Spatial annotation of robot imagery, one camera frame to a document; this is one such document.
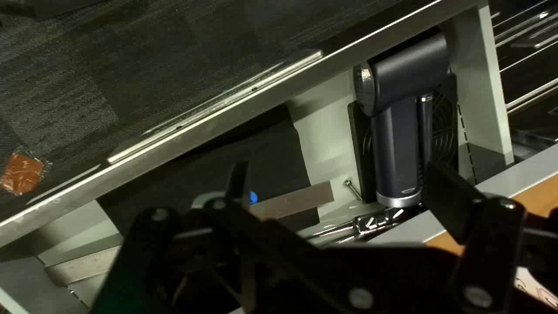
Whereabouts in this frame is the dark blue handheld device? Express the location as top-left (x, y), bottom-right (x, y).
top-left (354, 31), bottom-right (453, 209)

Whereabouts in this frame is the metal rack with silver rails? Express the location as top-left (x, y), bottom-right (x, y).
top-left (490, 0), bottom-right (558, 114)

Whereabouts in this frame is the black flat box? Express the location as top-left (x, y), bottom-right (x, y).
top-left (97, 106), bottom-right (320, 233)

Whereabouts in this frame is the silver screw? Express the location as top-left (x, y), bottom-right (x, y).
top-left (341, 175), bottom-right (359, 205)

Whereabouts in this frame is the black mesh fan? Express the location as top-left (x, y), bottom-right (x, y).
top-left (347, 74), bottom-right (460, 202)

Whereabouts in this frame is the orange tape square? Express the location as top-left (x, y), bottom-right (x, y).
top-left (0, 146), bottom-right (52, 196)

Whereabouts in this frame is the silver drawer slide rail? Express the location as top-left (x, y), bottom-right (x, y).
top-left (106, 48), bottom-right (324, 165)

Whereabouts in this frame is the silver metal tool cluster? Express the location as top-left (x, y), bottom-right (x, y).
top-left (307, 205), bottom-right (408, 244)

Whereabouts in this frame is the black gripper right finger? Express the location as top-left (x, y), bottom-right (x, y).
top-left (422, 162), bottom-right (528, 314)

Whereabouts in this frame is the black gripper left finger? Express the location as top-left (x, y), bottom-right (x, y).
top-left (92, 160), bottom-right (350, 314)

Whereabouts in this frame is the brown cardboard strip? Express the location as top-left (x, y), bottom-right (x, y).
top-left (249, 179), bottom-right (336, 223)

